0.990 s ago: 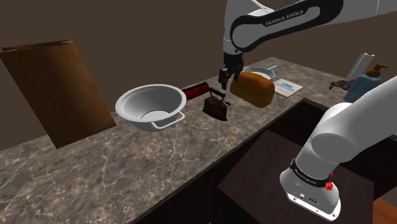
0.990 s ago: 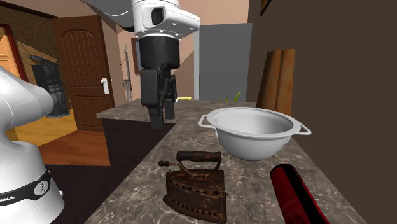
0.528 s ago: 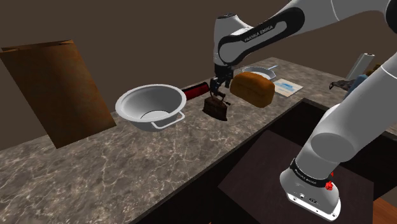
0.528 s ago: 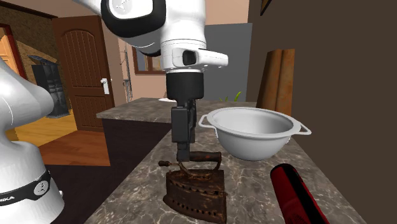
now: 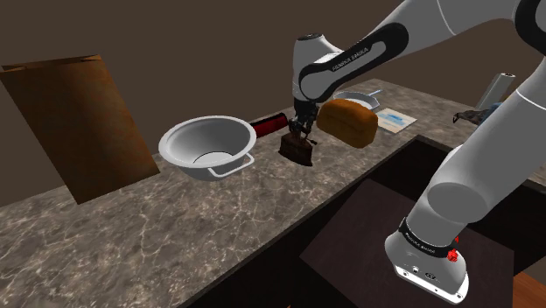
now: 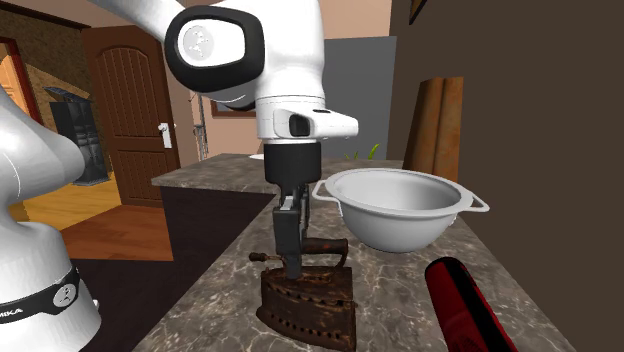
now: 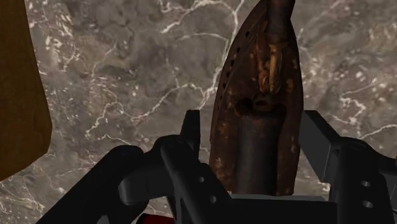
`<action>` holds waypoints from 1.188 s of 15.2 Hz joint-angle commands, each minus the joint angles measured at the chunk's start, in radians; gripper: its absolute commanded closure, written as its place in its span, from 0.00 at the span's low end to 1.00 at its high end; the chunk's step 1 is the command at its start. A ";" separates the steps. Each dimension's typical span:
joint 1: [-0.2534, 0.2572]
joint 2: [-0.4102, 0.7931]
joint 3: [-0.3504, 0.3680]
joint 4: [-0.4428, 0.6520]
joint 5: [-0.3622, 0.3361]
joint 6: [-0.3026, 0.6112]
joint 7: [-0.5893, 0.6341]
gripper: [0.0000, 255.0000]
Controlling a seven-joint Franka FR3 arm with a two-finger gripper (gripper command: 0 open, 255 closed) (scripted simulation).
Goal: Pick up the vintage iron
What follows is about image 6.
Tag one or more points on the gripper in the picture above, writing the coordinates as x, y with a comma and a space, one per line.
292, 163

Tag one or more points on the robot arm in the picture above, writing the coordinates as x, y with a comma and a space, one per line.
292, 48

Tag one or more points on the rusty antique flat iron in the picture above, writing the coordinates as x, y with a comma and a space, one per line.
312, 302

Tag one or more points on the green plant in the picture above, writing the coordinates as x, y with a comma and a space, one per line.
373, 152

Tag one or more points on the brown wooden planks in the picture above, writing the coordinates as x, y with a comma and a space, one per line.
434, 126

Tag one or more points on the red and black cylinder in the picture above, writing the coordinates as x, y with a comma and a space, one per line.
458, 307

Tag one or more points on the brown wooden door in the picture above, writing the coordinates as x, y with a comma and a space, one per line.
131, 122

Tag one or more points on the black cabinet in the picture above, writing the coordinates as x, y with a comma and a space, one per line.
80, 136

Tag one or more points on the brown framed wall picture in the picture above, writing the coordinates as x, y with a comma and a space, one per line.
229, 113

